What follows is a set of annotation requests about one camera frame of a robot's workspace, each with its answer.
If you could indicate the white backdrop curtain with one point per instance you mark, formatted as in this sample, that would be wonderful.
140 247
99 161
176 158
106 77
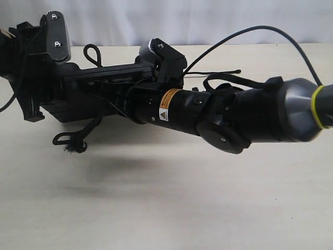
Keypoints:
129 23

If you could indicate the black plastic tool case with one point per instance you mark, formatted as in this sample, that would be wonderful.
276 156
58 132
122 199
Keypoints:
104 96

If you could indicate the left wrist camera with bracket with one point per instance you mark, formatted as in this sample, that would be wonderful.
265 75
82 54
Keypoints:
57 38

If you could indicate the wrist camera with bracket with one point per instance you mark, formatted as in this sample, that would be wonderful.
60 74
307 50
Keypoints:
57 38
162 56

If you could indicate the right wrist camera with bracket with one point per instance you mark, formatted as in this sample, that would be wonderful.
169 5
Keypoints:
162 56

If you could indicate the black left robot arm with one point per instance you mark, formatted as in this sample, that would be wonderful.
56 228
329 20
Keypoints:
4 65

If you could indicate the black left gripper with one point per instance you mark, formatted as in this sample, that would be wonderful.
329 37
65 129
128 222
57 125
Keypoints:
33 76

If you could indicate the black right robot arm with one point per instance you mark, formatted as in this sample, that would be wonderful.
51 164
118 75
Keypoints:
231 119

